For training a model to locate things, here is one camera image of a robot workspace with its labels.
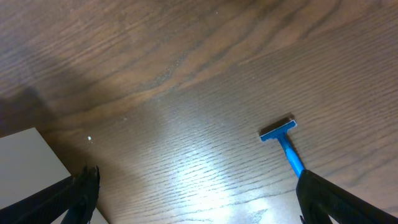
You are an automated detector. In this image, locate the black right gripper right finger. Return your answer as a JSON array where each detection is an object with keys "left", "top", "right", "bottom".
[{"left": 296, "top": 170, "right": 397, "bottom": 224}]

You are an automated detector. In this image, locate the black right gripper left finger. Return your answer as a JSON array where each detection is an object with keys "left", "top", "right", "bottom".
[{"left": 1, "top": 166, "right": 100, "bottom": 224}]

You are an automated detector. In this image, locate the white cardboard box pink inside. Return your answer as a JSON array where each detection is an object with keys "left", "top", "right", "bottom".
[{"left": 1, "top": 128, "right": 106, "bottom": 223}]

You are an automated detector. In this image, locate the blue disposable razor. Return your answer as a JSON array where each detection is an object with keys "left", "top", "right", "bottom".
[{"left": 259, "top": 116, "right": 305, "bottom": 178}]

